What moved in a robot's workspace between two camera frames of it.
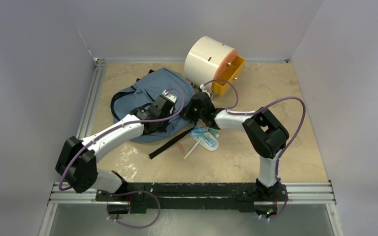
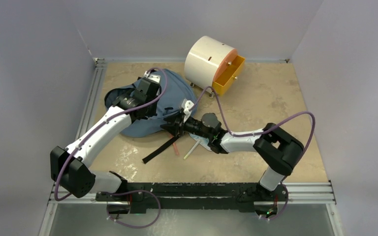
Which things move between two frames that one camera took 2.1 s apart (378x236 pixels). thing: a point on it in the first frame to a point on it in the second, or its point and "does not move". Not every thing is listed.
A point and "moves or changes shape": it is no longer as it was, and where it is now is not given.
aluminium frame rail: (306, 193) does not move
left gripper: (163, 128) to (152, 111)
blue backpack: (153, 83) moves or changes shape
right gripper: (188, 114) to (176, 123)
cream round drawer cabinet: (204, 58) does not move
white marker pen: (192, 148) does not move
